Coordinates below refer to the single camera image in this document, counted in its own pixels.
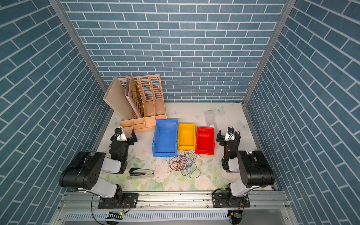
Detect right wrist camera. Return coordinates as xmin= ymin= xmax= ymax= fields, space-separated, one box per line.
xmin=225 ymin=127 xmax=235 ymax=141

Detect pink framed printed board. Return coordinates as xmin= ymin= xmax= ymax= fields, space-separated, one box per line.
xmin=125 ymin=76 xmax=144 ymax=118

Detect peach desk file organizer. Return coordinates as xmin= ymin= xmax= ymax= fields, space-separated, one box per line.
xmin=121 ymin=75 xmax=167 ymax=136

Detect yellow plastic bin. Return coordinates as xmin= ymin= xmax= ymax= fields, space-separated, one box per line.
xmin=177 ymin=123 xmax=196 ymax=151

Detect aluminium mounting rail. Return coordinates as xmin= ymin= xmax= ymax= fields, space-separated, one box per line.
xmin=51 ymin=190 xmax=297 ymax=225

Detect black grey stapler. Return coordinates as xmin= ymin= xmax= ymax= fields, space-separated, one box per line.
xmin=127 ymin=167 xmax=154 ymax=180

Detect small green circuit board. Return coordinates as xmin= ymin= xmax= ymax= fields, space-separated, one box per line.
xmin=230 ymin=212 xmax=242 ymax=220

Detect coloured cable pile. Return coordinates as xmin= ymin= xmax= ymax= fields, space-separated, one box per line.
xmin=165 ymin=149 xmax=202 ymax=179

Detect blue plastic bin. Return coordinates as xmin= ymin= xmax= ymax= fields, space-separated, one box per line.
xmin=152 ymin=120 xmax=178 ymax=158

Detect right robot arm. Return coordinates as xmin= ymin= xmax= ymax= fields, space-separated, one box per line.
xmin=212 ymin=127 xmax=275 ymax=209

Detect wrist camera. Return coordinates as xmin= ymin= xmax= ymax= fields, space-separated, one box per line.
xmin=225 ymin=127 xmax=235 ymax=141
xmin=115 ymin=127 xmax=127 ymax=142

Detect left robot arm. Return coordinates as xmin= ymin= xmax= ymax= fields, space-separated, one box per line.
xmin=59 ymin=127 xmax=138 ymax=209

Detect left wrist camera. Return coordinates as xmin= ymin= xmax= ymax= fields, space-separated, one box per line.
xmin=115 ymin=127 xmax=127 ymax=142

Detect red plastic bin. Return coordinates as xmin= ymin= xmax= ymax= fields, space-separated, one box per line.
xmin=196 ymin=127 xmax=215 ymax=155

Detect beige folder board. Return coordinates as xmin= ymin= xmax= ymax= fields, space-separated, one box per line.
xmin=103 ymin=77 xmax=133 ymax=120

